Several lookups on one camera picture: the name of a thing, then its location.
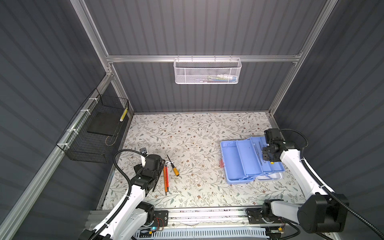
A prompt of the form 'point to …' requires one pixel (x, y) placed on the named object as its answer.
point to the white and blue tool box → (243, 162)
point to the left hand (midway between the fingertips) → (148, 162)
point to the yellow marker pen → (123, 114)
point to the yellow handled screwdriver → (174, 168)
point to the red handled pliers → (165, 173)
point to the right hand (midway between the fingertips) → (275, 156)
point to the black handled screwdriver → (272, 162)
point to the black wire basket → (90, 134)
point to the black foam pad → (105, 123)
